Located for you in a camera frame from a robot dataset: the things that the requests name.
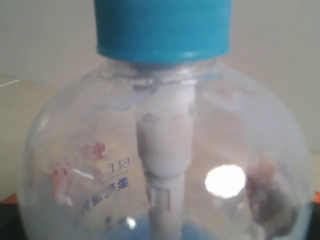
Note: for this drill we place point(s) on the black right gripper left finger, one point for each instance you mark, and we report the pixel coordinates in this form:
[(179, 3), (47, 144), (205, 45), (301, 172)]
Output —
[(11, 227)]

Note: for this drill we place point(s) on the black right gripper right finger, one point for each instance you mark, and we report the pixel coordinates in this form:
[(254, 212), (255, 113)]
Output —
[(314, 227)]

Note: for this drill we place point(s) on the blue pump soap bottle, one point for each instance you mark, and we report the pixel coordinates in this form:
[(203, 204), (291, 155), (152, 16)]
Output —
[(163, 141)]

